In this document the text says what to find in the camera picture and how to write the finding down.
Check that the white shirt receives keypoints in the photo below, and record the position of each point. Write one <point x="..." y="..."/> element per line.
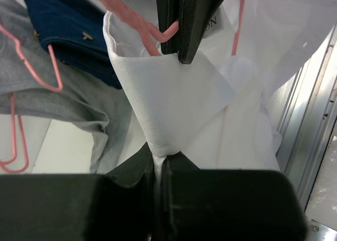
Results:
<point x="212" y="110"/>

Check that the aluminium rail frame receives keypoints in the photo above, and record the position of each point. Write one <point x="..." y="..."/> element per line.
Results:
<point x="308" y="118"/>

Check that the navy denim garment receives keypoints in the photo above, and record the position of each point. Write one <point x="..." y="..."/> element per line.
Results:
<point x="74" y="28"/>

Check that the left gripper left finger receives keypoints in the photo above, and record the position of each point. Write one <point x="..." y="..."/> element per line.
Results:
<point x="114" y="206"/>

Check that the pink hanger left of trio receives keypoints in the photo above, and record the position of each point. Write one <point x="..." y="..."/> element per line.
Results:
<point x="16" y="119"/>

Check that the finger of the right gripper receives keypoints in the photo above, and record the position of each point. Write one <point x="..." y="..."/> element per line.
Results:
<point x="194" y="17"/>
<point x="168" y="12"/>

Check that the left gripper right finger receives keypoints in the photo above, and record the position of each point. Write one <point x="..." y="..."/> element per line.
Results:
<point x="228" y="204"/>

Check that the grey shirt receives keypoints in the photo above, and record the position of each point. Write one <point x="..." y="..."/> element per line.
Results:
<point x="85" y="101"/>

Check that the pink wire hanger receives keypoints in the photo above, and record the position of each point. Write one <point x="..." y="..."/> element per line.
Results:
<point x="150" y="34"/>

